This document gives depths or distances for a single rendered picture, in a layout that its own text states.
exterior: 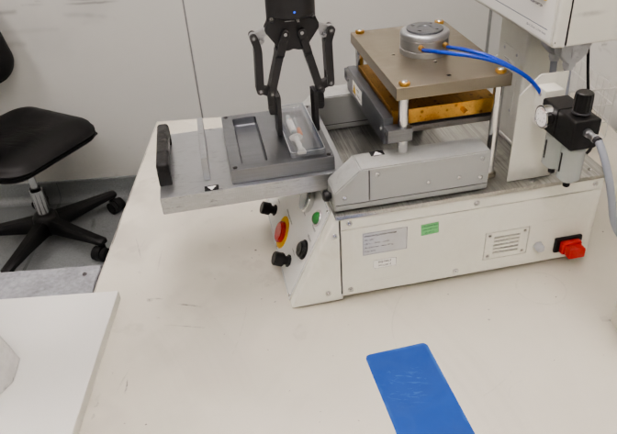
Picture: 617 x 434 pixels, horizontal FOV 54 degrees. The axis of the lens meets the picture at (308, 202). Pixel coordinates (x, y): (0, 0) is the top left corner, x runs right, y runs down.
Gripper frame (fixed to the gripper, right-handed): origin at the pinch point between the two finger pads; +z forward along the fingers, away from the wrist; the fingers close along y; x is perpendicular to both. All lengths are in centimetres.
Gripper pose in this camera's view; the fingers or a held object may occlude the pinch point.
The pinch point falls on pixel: (297, 112)
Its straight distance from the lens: 103.0
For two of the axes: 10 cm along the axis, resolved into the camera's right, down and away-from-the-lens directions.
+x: 2.0, 5.3, -8.2
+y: -9.8, 1.5, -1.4
